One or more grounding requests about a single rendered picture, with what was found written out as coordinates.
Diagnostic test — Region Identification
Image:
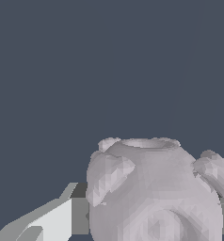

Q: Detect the grey lumpy pot with knobs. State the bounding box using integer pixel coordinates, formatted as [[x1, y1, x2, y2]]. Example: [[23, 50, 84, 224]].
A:
[[86, 137, 224, 241]]

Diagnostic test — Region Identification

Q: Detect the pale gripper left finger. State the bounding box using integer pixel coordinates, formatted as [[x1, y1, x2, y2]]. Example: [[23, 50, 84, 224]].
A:
[[0, 182, 90, 241]]

